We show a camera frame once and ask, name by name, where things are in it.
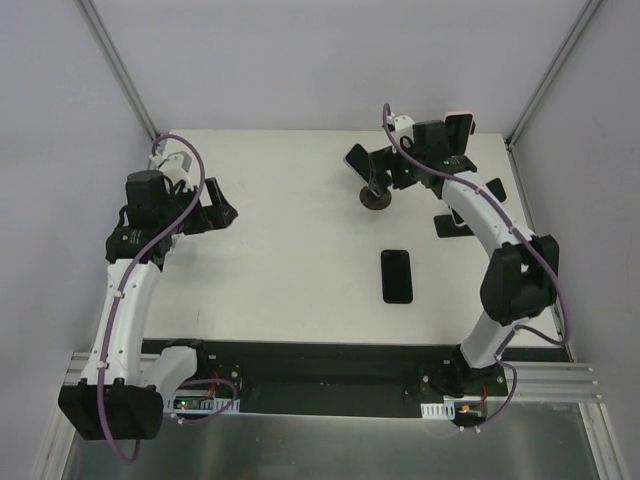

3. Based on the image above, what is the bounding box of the black phone white case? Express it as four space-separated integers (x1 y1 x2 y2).
344 143 371 184

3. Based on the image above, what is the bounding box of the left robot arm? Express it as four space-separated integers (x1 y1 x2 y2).
58 170 238 441

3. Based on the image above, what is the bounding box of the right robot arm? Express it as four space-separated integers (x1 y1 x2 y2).
365 112 559 398

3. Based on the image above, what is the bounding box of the round brown base stand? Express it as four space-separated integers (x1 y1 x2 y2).
359 186 392 211

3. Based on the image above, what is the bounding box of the black square base stand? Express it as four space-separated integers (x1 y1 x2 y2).
433 212 474 239

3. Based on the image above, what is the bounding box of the pink phone upright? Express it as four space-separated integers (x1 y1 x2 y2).
444 111 475 155

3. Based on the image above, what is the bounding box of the pink phone tilted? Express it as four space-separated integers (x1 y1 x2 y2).
452 177 509 226

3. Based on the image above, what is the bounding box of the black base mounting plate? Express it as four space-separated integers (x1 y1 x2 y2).
142 339 511 418

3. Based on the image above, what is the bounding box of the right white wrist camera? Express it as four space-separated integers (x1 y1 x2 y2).
387 115 415 140

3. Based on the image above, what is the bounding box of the left side aluminium rail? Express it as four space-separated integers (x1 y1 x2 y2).
89 142 166 351

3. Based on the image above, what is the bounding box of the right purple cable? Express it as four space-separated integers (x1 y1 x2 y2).
382 102 574 441

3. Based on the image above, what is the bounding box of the left white cable duct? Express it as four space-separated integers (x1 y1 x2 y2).
164 394 240 416

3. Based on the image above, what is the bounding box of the white cable duct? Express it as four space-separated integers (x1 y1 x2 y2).
420 400 456 421
164 394 240 416

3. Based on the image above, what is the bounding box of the left aluminium frame post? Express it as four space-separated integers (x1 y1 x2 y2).
74 0 160 140

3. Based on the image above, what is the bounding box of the aluminium frame post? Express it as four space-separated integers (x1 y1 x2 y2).
74 0 160 140
505 0 606 152

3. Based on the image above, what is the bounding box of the right white cable duct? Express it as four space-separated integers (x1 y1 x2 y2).
420 400 456 421

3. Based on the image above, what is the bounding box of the right aluminium frame post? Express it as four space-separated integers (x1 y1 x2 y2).
505 0 606 152

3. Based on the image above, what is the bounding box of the aluminium rail front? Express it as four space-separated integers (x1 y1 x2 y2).
62 348 599 403

